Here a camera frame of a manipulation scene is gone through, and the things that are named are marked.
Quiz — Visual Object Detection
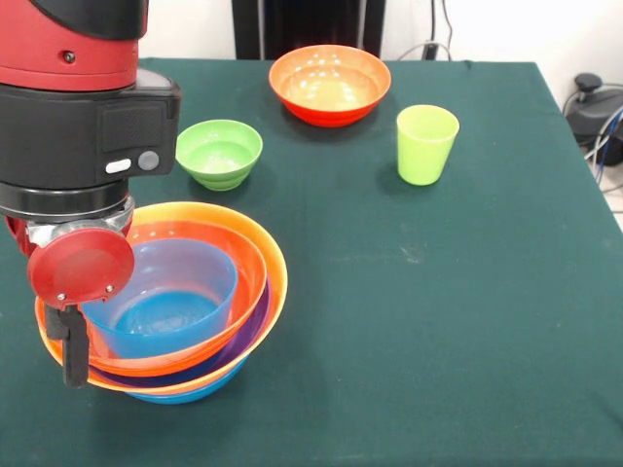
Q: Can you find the medium blue plastic bowl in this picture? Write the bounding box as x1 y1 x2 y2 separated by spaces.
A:
126 354 252 405

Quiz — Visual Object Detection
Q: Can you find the dark green tablecloth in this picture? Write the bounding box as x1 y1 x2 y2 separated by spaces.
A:
0 56 623 467

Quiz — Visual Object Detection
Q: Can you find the small blue plastic bowl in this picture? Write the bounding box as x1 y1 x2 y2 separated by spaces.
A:
80 237 239 360

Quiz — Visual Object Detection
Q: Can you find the green plastic bowl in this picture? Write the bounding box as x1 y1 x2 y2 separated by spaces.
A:
174 119 264 192

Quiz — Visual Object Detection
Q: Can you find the green plastic cup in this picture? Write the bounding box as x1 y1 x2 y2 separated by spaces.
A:
396 104 460 187

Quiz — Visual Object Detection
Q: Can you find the red plastic bowl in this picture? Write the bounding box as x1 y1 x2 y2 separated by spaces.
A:
268 44 392 128
34 221 269 378

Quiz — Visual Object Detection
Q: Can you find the purple plastic bowl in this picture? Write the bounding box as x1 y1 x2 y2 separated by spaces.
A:
90 279 273 390

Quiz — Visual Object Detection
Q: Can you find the cable tangle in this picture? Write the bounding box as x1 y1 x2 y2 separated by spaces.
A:
583 106 623 196

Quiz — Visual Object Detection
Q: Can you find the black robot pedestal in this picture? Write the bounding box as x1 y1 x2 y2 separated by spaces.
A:
232 0 385 62

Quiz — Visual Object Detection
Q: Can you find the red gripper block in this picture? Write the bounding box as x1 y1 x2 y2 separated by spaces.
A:
4 216 136 389

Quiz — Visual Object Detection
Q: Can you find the large orange plastic bowl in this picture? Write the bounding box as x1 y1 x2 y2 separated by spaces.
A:
38 201 289 396

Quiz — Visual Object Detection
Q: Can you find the wall cable with plug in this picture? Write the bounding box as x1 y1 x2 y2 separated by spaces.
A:
396 0 457 62

